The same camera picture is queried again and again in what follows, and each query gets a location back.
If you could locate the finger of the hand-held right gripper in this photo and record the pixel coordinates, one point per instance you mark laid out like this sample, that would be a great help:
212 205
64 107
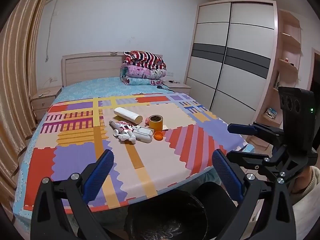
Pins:
240 129
250 158

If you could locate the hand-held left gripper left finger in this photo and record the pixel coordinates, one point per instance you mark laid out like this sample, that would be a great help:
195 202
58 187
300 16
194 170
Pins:
100 170

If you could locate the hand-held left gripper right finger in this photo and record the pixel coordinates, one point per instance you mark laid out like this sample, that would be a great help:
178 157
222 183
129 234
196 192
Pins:
227 172

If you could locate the white tissue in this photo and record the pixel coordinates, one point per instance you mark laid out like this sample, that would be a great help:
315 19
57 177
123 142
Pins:
127 138

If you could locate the grey and white stick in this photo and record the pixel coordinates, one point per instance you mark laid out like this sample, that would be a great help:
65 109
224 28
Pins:
114 125

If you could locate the red and silver blister pack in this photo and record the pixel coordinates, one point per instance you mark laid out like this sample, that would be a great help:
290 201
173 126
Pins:
125 125

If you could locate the white plastic box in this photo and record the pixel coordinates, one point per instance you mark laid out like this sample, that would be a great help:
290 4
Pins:
144 133

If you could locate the orange bottle cap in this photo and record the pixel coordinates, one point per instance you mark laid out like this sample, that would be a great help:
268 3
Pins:
158 135

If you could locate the yellow tape roll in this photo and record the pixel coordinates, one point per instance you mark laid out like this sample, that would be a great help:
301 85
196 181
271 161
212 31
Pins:
156 126

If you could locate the black trash bin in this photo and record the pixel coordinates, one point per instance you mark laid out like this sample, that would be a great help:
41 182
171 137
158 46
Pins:
165 215

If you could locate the person's right forearm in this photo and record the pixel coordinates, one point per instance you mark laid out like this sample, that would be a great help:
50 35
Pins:
303 180

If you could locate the colourful foam puzzle mat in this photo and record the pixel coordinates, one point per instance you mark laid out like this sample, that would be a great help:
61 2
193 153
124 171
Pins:
82 155

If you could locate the stack of folded cloths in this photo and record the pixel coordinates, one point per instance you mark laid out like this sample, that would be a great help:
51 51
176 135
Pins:
270 112

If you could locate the white plastic bag roll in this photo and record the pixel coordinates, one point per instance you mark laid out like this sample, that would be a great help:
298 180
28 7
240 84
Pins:
127 115

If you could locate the pale wooden corner shelf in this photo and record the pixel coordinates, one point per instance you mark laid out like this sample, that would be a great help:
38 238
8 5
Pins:
287 67

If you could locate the wooden door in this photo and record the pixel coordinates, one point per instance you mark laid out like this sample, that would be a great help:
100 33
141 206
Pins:
315 67

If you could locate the small pink toy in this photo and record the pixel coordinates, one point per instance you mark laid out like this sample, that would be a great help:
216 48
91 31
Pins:
146 122

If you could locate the sliding door wardrobe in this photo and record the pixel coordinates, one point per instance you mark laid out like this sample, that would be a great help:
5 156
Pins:
240 62

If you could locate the pale wooden nightstand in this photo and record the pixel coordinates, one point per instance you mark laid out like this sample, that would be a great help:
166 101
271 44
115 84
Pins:
178 87
43 102

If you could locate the small dark items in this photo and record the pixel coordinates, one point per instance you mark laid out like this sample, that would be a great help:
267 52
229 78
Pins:
173 81

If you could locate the person's light clothing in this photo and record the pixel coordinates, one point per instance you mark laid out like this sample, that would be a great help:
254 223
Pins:
306 220

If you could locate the light blue folded blanket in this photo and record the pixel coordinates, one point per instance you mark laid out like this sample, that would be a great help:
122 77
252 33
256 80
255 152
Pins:
140 81

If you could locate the pale wooden headboard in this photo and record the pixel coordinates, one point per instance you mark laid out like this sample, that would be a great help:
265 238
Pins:
92 67

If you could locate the pink folded blanket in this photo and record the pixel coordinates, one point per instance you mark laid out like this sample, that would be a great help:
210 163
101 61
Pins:
142 72

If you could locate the striped folded blanket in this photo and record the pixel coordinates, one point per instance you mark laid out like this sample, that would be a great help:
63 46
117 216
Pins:
145 57

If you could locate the golden striped curtain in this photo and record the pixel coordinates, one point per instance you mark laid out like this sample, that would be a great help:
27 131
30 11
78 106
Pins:
17 80

